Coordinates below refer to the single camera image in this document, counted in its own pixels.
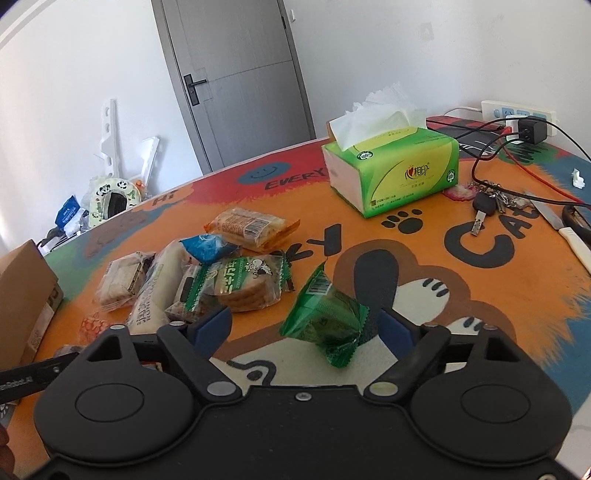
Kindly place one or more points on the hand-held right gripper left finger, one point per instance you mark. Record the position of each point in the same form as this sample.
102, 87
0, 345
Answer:
213, 330

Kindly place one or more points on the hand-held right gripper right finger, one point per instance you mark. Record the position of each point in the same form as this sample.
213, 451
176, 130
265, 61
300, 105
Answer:
393, 331

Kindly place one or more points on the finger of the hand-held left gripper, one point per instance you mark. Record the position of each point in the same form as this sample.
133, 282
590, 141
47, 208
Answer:
62, 367

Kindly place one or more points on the clear dark-label cake packet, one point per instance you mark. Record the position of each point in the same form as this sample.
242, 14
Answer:
187, 295

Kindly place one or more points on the green snack packet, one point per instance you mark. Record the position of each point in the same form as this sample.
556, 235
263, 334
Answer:
325, 318

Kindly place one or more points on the clear white cake packet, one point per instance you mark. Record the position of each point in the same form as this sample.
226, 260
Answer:
121, 279

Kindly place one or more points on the red patterned snack packet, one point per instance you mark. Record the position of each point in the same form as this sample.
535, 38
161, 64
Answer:
92, 325

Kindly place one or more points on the green-white cookie packet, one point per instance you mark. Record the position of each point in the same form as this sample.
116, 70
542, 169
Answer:
251, 284

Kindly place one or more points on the long white bread packet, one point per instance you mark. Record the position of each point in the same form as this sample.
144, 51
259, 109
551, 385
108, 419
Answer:
157, 286

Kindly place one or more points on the cardboard box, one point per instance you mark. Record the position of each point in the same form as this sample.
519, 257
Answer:
25, 295

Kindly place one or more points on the blue snack packet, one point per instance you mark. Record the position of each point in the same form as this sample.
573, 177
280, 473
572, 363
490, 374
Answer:
207, 247

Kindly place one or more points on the orange biscuit packet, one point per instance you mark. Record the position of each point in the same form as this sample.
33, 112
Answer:
249, 228

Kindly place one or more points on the black car key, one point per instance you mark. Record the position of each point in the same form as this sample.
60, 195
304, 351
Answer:
482, 207

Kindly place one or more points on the blue bag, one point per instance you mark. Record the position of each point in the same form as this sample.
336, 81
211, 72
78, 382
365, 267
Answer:
69, 214

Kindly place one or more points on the green tissue box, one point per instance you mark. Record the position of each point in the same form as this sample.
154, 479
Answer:
406, 166

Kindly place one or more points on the metal key bunch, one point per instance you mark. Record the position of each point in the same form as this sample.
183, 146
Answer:
505, 196

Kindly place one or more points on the black pad with red stripes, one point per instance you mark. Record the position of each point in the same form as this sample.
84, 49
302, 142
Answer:
443, 124

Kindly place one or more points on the black curved object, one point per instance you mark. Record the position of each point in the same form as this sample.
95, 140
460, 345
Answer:
577, 221

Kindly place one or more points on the white charger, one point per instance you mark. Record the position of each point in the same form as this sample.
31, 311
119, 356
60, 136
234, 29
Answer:
512, 127

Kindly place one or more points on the small white plastic piece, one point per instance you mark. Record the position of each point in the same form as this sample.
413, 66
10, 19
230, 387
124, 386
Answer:
578, 179

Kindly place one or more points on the black charger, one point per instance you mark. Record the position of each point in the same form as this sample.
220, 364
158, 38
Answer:
532, 130

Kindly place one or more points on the white power strip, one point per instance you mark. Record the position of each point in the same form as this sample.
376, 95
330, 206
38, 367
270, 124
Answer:
498, 108

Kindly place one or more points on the grey door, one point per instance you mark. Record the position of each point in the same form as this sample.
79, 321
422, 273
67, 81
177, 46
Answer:
240, 83

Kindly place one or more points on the tall white plastic bracket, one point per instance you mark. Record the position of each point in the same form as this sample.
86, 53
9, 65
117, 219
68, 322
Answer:
110, 138

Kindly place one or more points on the white wall switch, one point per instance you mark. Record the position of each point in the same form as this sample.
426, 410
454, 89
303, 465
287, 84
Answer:
429, 31

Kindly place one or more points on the white switch beside door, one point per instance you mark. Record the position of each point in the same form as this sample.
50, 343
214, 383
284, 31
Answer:
291, 15

